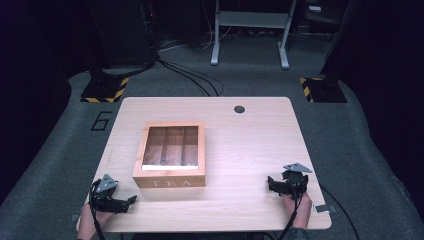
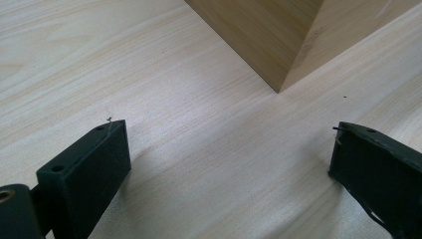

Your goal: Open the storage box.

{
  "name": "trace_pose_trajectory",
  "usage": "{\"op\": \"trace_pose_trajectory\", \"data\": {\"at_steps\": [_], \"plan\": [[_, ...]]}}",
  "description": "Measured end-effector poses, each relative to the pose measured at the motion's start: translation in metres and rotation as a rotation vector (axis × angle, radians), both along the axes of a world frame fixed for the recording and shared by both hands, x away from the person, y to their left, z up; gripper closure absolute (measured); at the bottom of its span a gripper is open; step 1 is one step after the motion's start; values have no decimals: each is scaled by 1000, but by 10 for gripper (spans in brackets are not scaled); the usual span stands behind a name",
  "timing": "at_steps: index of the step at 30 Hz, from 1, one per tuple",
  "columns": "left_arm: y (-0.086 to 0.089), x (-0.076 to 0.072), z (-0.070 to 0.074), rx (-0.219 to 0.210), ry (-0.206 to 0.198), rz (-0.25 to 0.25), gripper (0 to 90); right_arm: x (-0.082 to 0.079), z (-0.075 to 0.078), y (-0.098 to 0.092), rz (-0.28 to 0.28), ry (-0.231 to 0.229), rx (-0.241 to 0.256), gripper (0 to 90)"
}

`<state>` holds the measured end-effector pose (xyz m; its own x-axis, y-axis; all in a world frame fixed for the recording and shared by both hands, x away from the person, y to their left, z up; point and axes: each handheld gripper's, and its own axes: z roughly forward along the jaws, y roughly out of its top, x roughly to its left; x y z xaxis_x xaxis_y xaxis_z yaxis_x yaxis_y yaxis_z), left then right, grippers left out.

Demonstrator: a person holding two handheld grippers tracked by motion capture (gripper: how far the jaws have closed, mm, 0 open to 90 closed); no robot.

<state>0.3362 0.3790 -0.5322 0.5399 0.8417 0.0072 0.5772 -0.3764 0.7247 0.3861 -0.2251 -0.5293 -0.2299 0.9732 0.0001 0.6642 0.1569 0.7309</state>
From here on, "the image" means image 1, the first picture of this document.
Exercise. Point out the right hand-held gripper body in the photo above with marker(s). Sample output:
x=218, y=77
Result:
x=294, y=181

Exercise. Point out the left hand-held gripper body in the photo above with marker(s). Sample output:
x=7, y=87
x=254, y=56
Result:
x=106, y=193

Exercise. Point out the wooden tea box glass lid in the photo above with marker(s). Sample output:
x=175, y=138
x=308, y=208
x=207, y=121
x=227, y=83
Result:
x=173, y=175

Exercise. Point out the person's right hand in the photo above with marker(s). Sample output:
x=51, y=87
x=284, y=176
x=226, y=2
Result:
x=302, y=210

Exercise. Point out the person's left hand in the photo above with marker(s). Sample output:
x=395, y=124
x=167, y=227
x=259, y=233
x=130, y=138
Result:
x=90, y=220

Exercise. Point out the grey tape piece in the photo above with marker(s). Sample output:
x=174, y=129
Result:
x=324, y=208
x=74, y=218

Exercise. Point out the black striped stand base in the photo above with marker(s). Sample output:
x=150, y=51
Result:
x=105, y=89
x=324, y=90

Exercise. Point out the black cabinet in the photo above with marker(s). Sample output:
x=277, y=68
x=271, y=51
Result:
x=123, y=30

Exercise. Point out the white metal stand frame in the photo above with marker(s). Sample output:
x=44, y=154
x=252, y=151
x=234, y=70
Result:
x=252, y=19

